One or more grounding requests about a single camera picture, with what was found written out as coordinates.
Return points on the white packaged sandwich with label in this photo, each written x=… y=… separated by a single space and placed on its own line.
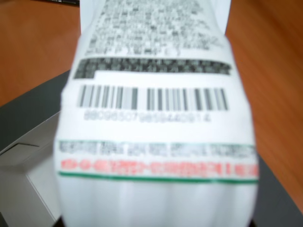
x=156 y=132

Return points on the gray paper box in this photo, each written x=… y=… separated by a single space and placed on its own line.
x=35 y=189

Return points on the black flat object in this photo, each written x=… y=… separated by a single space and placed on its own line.
x=64 y=2

